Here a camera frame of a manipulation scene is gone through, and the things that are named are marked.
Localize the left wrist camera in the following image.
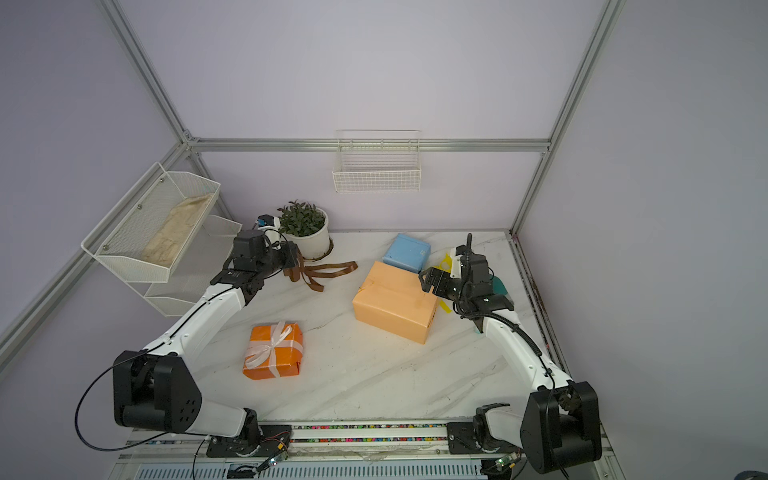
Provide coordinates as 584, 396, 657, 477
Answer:
255, 214, 281, 243

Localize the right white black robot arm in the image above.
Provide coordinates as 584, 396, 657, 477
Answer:
418, 245, 603, 474

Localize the tan gift box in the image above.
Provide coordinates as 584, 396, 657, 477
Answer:
352, 261, 439, 344

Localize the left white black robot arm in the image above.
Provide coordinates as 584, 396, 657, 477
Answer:
112, 229, 299, 438

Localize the white two-tier mesh shelf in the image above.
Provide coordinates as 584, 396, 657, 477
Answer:
81, 163, 242, 317

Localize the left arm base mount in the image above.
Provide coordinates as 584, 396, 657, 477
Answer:
206, 424, 293, 458

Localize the yellow ribbon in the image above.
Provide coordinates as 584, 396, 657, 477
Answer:
434, 253, 454, 313

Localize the brown ribbon bow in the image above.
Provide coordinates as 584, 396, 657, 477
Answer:
283, 254, 358, 293

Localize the beige cloth in shelf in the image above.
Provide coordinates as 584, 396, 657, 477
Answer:
140, 194, 212, 267

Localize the orange gift box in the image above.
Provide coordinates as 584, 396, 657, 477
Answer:
242, 321, 305, 381

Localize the potted green plant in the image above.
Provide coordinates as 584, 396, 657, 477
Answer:
277, 200, 332, 261

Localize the white ribbon bow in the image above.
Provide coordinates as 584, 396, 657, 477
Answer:
244, 321, 304, 378

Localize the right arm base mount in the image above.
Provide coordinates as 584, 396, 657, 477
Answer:
446, 403, 526, 455

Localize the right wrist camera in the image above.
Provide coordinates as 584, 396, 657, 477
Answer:
450, 245, 468, 279

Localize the white wire wall basket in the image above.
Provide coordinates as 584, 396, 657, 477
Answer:
332, 129, 422, 194

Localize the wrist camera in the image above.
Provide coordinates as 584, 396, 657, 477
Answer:
450, 245, 468, 279
255, 214, 281, 243

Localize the light blue gift box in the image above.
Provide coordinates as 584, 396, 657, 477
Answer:
382, 233, 431, 273

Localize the aluminium frame rail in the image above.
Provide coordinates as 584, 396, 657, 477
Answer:
117, 416, 614, 464

